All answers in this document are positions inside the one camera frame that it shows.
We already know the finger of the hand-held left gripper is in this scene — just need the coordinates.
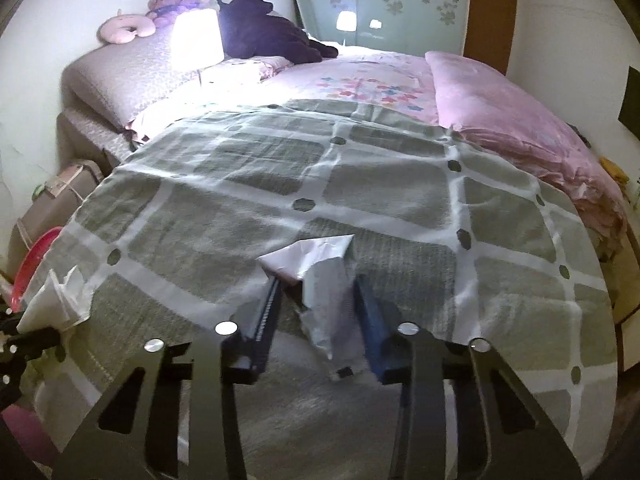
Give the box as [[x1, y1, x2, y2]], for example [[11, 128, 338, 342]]
[[0, 329, 66, 411], [0, 304, 26, 333]]

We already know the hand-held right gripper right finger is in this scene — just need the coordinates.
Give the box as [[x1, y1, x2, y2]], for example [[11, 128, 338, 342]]
[[352, 275, 583, 480]]

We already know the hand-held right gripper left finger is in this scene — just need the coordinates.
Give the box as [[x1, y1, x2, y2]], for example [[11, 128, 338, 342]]
[[52, 276, 284, 480]]

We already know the white tissue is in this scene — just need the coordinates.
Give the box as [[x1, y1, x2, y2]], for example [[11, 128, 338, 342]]
[[17, 265, 93, 333]]

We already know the pink plastic basket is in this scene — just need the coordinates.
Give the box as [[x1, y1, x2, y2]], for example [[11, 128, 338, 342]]
[[12, 226, 66, 311]]

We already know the white paper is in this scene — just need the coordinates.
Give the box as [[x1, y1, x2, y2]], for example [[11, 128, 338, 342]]
[[256, 234, 381, 381]]

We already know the pink cloth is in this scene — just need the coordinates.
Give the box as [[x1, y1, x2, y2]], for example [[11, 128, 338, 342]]
[[0, 402, 46, 466]]

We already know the grey checkered blanket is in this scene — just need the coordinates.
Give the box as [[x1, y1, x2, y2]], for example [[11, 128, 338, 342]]
[[20, 99, 621, 461]]

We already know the colourful book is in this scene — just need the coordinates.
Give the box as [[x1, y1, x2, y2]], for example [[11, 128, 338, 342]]
[[47, 165, 101, 201]]

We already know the pink floral bed sheet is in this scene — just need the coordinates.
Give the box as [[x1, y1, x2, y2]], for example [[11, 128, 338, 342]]
[[260, 52, 441, 126]]

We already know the pink folded duvet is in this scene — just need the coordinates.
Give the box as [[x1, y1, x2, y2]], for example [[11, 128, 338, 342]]
[[425, 50, 628, 241]]

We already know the grey headboard cushion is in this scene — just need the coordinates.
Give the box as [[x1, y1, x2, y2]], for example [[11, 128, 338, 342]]
[[61, 35, 201, 131]]

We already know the white table lamp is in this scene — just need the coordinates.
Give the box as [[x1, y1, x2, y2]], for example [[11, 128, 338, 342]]
[[170, 8, 225, 86]]

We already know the dark purple plush toy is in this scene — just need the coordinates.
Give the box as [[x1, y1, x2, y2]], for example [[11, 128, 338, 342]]
[[215, 0, 340, 66]]

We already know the pink neck pillow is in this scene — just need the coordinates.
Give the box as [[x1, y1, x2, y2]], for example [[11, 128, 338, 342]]
[[97, 10, 157, 45]]

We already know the flower print wardrobe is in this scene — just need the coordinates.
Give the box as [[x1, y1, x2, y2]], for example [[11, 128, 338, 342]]
[[289, 0, 473, 56]]

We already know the brown door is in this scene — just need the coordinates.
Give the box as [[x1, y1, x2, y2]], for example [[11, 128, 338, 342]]
[[462, 0, 518, 78]]

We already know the row of small plush toys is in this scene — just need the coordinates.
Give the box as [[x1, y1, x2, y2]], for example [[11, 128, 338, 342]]
[[145, 0, 236, 26]]

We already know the grey bed frame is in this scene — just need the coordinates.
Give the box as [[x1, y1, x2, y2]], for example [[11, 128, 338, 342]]
[[55, 110, 136, 181]]

